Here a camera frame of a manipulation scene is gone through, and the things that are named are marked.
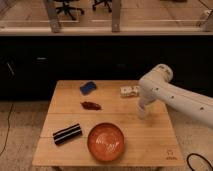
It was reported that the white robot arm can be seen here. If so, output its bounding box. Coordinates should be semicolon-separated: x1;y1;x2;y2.
138;64;213;129

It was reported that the blue sponge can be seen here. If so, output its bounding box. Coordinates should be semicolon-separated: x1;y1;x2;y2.
80;81;97;95

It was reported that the white patterned box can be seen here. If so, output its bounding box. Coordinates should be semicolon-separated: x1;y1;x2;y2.
120;86;139;97

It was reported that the dark red brown object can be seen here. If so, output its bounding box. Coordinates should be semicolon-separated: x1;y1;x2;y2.
81;101;101;110

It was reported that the wooden table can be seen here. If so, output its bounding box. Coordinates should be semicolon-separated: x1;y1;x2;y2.
33;80;183;167

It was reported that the orange round bowl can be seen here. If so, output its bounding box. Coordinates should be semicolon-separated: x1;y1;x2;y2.
87;122;125;162

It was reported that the black white striped block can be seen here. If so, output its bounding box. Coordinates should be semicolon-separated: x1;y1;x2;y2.
53;124;82;145

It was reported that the black office chair right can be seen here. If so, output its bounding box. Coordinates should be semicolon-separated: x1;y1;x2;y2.
91;0;113;14

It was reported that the black office chair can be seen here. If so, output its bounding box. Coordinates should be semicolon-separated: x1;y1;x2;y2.
54;0;85;21
91;0;113;14

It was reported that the black office chair left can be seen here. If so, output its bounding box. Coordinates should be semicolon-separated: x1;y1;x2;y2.
54;0;85;21

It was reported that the black cable left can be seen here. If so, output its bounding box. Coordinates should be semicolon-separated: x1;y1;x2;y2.
0;100;16;157

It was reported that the black floor cable right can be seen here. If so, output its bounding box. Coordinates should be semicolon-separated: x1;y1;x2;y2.
186;152;213;171

